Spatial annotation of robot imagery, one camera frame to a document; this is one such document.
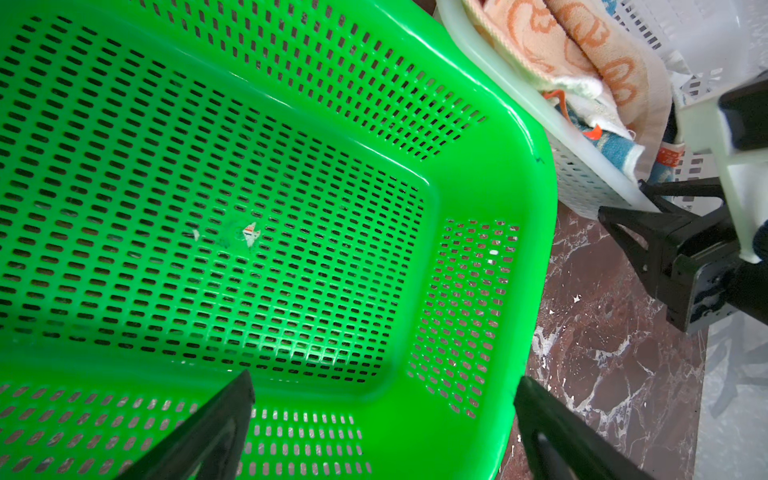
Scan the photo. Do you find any white plastic basket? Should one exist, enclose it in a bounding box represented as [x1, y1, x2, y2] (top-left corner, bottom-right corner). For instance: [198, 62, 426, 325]
[435, 1, 767, 219]

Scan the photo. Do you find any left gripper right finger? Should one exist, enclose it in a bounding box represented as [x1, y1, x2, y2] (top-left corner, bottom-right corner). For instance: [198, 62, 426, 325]
[514, 376, 650, 479]

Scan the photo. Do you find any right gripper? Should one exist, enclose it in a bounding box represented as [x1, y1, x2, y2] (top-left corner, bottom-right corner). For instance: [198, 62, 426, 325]
[598, 177, 767, 334]

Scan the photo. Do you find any orange patterned towel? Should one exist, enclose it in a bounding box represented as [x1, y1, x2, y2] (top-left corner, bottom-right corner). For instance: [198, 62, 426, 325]
[463, 0, 674, 162]

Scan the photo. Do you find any green plastic basket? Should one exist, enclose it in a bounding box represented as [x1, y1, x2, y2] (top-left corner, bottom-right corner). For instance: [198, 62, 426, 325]
[1, 1, 557, 479]

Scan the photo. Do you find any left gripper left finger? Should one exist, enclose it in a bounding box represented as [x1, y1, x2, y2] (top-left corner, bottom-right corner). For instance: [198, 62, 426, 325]
[119, 371, 255, 479]

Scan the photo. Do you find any blue patterned towel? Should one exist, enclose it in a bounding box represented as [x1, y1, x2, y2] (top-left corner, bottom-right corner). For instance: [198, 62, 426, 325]
[542, 90, 686, 184]

